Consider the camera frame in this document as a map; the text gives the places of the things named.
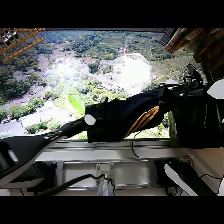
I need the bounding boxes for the navy striped shorts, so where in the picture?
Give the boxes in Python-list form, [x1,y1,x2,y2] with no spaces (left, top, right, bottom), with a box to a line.
[84,91,168,144]

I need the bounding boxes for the wooden lattice rack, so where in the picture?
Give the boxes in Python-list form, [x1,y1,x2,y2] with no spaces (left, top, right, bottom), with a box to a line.
[0,27,46,64]

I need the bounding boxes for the black cable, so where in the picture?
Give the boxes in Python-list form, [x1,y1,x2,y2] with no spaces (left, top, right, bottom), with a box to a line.
[129,130,142,160]
[35,172,116,196]

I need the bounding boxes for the silver frame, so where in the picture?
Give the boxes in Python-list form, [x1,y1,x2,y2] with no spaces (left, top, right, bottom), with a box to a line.
[19,138,202,196]

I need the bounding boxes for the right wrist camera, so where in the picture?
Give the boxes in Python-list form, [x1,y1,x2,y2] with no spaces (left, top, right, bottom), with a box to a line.
[183,63,204,88]

